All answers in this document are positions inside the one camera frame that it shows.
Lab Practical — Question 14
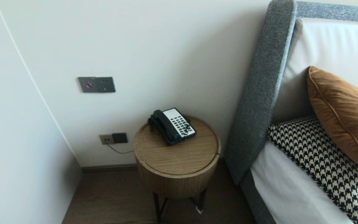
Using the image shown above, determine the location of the round wooden bedside table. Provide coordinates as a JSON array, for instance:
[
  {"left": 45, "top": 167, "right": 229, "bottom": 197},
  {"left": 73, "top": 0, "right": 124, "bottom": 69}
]
[{"left": 135, "top": 152, "right": 222, "bottom": 199}]

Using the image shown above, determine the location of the black and white desk telephone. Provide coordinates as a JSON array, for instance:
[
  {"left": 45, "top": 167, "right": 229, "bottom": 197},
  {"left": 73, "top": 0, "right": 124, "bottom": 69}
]
[{"left": 148, "top": 108, "right": 197, "bottom": 146}]

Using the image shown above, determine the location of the black telephone handset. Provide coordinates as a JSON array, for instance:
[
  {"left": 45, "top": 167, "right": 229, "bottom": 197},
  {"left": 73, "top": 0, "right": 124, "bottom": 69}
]
[{"left": 150, "top": 110, "right": 182, "bottom": 144}]

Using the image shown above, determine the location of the round wooden side table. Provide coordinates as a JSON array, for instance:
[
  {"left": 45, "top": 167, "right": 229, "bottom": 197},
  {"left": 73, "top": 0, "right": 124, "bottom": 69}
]
[{"left": 134, "top": 115, "right": 222, "bottom": 223}]

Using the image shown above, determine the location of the brown wooden baseboard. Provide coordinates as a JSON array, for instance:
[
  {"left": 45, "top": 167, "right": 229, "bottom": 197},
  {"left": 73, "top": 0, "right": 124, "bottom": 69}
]
[{"left": 81, "top": 163, "right": 137, "bottom": 173}]

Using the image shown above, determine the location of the grey upholstered headboard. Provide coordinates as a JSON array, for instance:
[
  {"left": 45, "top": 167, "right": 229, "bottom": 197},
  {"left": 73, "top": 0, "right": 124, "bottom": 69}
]
[{"left": 224, "top": 0, "right": 358, "bottom": 224}]

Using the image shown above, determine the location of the white bed sheet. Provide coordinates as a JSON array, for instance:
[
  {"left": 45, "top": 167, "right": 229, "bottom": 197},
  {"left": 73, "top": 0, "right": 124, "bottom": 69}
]
[{"left": 250, "top": 140, "right": 356, "bottom": 224}]

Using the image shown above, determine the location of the black white houndstooth cushion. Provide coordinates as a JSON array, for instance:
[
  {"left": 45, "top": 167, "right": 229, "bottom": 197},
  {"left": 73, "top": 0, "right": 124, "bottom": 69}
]
[{"left": 268, "top": 114, "right": 358, "bottom": 224}]

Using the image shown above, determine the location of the orange velvet cushion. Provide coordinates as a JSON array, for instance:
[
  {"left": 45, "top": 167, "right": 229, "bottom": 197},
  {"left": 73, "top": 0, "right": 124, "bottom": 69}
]
[{"left": 306, "top": 65, "right": 358, "bottom": 174}]

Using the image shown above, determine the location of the white padded headboard cushion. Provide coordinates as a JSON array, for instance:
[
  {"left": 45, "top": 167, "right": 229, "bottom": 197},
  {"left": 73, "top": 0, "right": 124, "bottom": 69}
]
[{"left": 272, "top": 17, "right": 358, "bottom": 123}]

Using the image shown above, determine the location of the black telephone cord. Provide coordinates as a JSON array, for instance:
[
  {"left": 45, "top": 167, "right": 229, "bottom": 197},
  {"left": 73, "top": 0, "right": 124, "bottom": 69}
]
[{"left": 181, "top": 124, "right": 194, "bottom": 137}]

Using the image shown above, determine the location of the thin black wall wire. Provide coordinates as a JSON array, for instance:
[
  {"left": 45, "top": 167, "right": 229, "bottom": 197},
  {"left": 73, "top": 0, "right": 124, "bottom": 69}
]
[{"left": 107, "top": 143, "right": 135, "bottom": 154}]

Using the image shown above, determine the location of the beige wall socket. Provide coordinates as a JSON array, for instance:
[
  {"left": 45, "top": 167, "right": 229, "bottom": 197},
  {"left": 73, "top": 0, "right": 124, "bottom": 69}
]
[{"left": 100, "top": 134, "right": 115, "bottom": 145}]

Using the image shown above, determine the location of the dark grey wall switch panel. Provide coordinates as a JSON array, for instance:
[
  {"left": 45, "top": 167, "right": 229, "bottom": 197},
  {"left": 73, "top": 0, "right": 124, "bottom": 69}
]
[{"left": 78, "top": 77, "right": 116, "bottom": 93}]

